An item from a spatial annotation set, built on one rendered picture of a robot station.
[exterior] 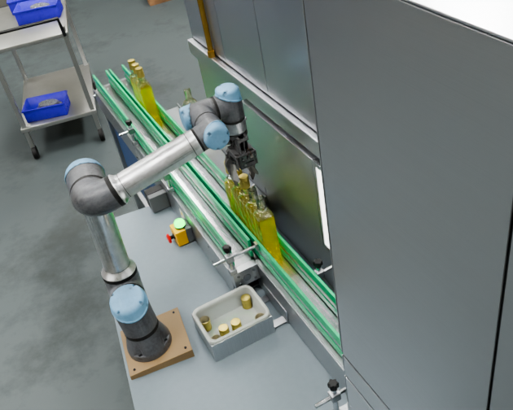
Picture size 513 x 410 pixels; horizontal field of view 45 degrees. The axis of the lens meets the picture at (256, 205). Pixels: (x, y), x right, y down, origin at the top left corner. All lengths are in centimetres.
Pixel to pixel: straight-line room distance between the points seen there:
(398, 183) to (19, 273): 338
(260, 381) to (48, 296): 196
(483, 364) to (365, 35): 40
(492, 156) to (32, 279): 346
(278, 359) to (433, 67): 154
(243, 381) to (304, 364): 20
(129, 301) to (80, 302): 160
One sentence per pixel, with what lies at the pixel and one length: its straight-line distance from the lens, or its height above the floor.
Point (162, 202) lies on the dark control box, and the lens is 270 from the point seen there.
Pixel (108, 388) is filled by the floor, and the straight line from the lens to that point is 313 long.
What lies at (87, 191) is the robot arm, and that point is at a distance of 178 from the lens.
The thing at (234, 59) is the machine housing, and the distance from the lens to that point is 221.
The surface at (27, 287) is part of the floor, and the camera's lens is 385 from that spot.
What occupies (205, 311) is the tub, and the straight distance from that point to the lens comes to 214.
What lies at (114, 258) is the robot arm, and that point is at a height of 109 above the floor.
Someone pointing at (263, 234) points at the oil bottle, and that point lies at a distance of 206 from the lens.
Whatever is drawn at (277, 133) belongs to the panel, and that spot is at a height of 131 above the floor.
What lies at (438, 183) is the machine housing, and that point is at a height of 195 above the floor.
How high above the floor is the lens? 236
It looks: 38 degrees down
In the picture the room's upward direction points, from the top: 11 degrees counter-clockwise
